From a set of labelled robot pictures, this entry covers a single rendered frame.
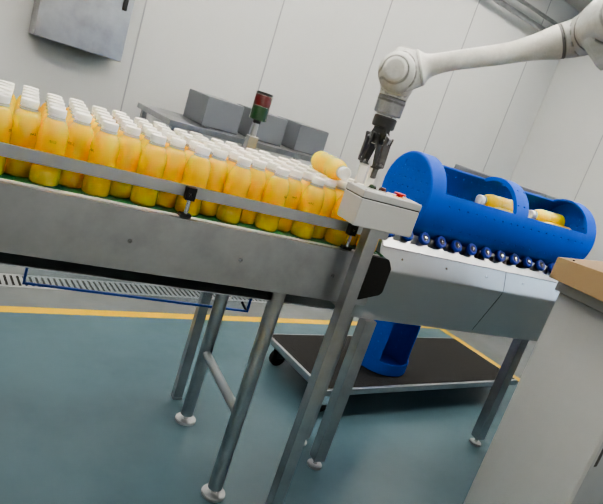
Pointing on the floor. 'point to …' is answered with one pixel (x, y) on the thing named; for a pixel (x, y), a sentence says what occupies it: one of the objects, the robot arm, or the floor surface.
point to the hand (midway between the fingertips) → (365, 176)
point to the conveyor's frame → (164, 269)
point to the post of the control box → (324, 363)
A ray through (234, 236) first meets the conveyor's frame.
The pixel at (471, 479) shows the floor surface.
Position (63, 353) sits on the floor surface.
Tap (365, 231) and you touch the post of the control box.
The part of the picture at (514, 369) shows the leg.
